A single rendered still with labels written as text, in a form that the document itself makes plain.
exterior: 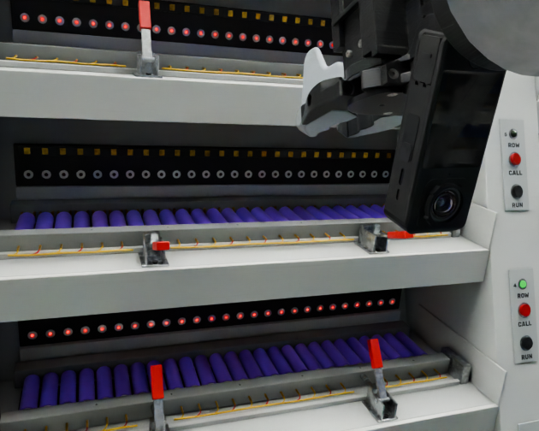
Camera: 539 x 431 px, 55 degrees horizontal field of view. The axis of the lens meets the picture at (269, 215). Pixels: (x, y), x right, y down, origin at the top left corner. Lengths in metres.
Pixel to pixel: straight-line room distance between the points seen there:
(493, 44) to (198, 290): 0.41
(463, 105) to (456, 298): 0.52
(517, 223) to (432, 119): 0.49
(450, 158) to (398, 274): 0.37
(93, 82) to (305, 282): 0.31
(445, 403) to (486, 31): 0.57
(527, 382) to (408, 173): 0.53
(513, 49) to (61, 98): 0.44
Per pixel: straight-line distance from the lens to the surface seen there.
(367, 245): 0.65
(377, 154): 0.83
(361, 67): 0.33
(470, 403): 0.76
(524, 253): 0.78
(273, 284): 0.59
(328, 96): 0.34
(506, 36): 0.24
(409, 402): 0.72
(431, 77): 0.29
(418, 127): 0.30
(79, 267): 0.56
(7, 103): 0.58
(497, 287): 0.74
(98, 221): 0.64
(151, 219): 0.65
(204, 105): 0.59
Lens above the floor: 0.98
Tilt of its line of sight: 2 degrees up
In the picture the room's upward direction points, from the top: 2 degrees counter-clockwise
